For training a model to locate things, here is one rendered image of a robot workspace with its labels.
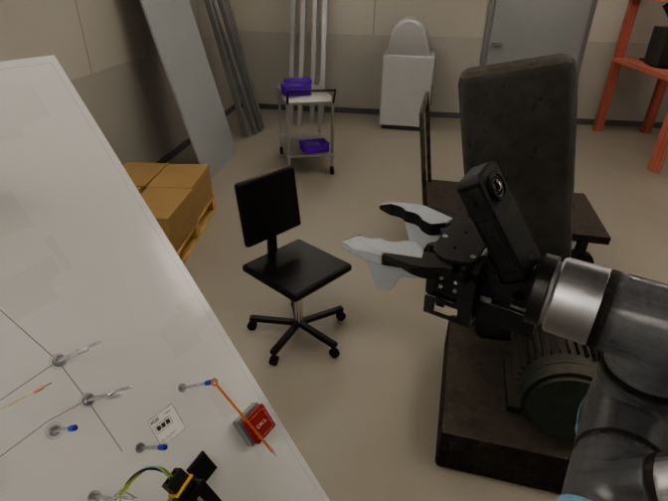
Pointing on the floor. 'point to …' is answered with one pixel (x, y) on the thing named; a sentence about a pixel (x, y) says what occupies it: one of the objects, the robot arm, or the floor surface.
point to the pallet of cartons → (176, 199)
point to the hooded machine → (406, 76)
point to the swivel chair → (261, 210)
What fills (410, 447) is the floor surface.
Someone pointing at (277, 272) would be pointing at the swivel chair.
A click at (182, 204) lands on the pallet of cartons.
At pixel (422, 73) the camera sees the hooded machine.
